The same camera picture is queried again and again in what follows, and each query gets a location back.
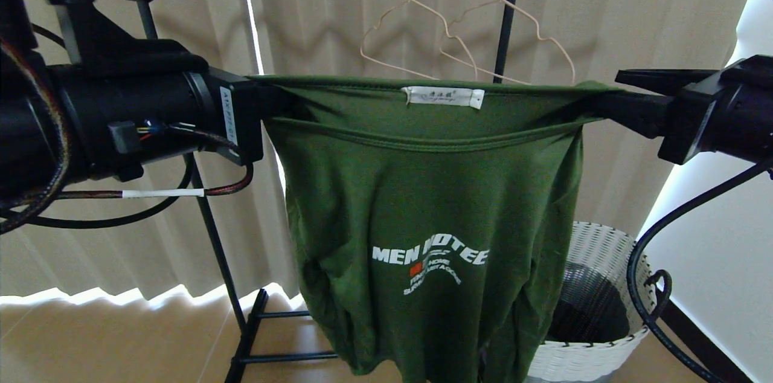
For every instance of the white laundry basket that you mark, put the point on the white laundry basket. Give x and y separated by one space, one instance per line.
598 244

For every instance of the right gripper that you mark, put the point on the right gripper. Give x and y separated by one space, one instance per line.
731 111

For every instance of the green long-sleeved shirt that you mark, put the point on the green long-sleeved shirt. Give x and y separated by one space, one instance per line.
423 189

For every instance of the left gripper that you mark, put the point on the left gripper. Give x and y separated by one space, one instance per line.
151 111

